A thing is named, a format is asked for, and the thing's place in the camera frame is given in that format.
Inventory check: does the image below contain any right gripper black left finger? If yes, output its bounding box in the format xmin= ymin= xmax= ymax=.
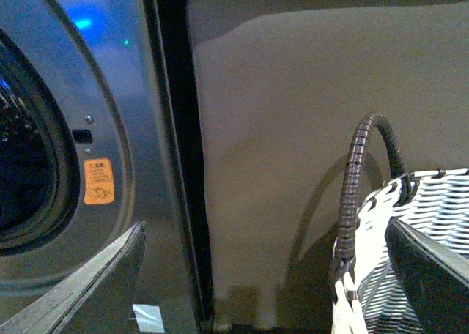
xmin=1 ymin=222 xmax=146 ymax=333

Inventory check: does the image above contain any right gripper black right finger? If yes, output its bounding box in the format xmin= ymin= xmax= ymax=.
xmin=385 ymin=217 xmax=468 ymax=333

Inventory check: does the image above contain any grey front-load washing machine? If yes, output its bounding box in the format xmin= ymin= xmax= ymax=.
xmin=1 ymin=0 xmax=213 ymax=333

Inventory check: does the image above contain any orange warning sticker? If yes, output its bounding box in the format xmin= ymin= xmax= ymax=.
xmin=84 ymin=158 xmax=114 ymax=205

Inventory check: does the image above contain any dark wrapped basket handle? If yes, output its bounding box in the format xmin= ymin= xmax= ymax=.
xmin=335 ymin=113 xmax=416 ymax=261

